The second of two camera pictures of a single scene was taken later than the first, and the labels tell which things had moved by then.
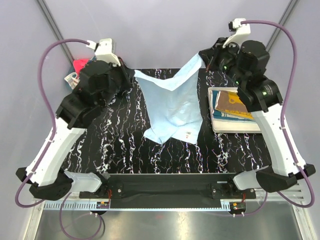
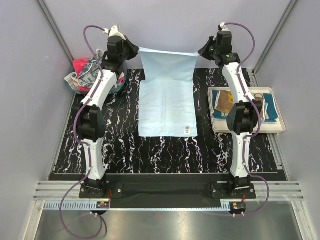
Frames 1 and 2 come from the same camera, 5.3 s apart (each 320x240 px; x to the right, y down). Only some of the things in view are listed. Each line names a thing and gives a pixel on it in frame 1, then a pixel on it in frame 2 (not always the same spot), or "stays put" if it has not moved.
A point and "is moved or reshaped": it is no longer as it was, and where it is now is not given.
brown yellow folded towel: (229, 102) stays put
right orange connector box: (237, 207) stays put
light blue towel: (175, 114) is moved or reshaped
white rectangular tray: (229, 112) stays put
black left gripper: (127, 73) to (133, 49)
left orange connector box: (102, 204) stays put
